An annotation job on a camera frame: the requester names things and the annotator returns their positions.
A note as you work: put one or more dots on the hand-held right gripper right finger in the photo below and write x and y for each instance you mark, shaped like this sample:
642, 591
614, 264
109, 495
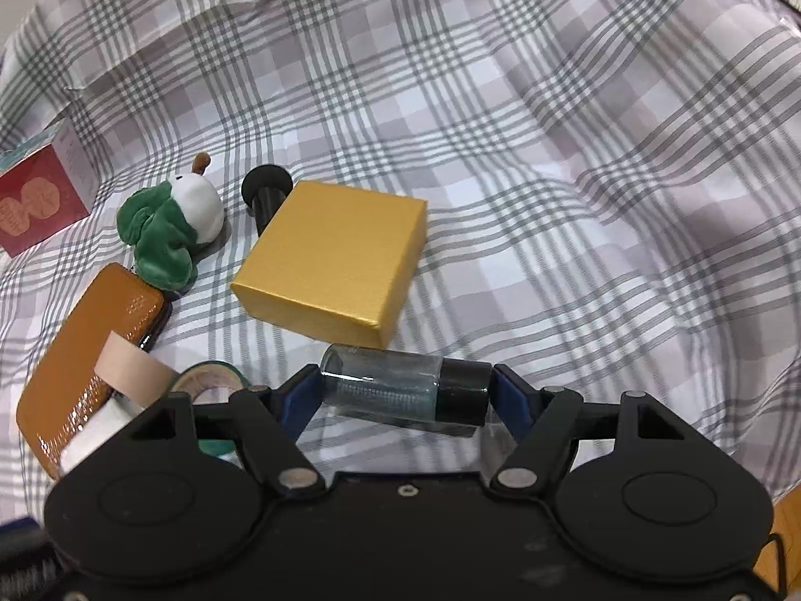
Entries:
513, 400

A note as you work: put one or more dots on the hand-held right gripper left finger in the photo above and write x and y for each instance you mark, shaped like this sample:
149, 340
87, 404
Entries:
300, 397

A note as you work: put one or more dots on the green tape roll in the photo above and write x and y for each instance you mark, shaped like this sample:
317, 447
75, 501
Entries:
219, 368

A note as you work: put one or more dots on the glass bottle with black cap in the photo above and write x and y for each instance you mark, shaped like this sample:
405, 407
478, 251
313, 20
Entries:
400, 388

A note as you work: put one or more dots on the beige bandage roll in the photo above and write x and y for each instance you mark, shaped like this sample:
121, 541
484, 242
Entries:
125, 363

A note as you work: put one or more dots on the gold cardboard box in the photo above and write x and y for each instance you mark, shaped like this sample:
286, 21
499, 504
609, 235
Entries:
325, 250

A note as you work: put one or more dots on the black flanged cylinder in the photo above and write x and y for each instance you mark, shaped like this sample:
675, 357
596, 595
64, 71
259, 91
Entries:
266, 200

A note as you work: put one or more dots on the orange textured glasses case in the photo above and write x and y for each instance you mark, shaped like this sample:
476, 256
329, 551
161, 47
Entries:
75, 350

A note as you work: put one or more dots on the green and white plush toy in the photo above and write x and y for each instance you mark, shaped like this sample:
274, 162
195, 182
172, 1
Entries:
163, 231

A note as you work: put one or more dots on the grey plaid blanket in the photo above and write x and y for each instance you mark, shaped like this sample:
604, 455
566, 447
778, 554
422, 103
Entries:
532, 169

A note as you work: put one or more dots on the red box with gold print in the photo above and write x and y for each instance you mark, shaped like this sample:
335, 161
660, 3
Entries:
37, 200

